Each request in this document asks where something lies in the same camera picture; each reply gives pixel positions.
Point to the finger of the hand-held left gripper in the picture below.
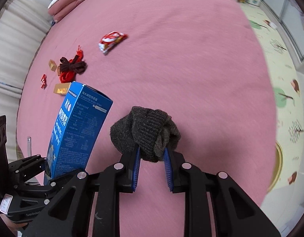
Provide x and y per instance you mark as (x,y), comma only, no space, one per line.
(43,190)
(30,164)

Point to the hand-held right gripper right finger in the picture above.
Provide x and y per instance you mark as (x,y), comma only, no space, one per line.
(168,171)

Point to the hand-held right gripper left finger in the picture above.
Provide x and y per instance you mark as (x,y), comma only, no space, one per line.
(135,171)

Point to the dark grey knit sock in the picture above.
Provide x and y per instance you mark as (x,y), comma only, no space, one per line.
(144,130)

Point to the blue cardboard box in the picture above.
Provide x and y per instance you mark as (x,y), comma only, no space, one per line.
(77,128)

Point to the gold cardboard box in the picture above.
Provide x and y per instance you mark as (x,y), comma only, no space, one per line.
(61,88)

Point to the dark brown lace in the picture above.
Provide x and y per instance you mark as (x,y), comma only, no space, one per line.
(74,67)

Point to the red white snack wrapper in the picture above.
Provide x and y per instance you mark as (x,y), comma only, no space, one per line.
(111,40)

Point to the person's left hand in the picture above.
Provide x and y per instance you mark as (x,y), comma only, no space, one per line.
(13,226)

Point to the small red candy wrapper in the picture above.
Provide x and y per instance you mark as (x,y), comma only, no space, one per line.
(43,81)

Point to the pink bed sheet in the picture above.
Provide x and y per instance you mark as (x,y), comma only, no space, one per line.
(191,79)

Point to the small gold candy box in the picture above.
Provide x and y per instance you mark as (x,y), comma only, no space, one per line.
(52,65)

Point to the white curtain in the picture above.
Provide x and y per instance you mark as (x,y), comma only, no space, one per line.
(16,42)

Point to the cream printed play mat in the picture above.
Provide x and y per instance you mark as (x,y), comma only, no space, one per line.
(278,61)

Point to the folded pink blanket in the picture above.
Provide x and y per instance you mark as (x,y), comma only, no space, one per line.
(72,2)

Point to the glass sliding door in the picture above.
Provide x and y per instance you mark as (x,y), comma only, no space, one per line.
(285,2)

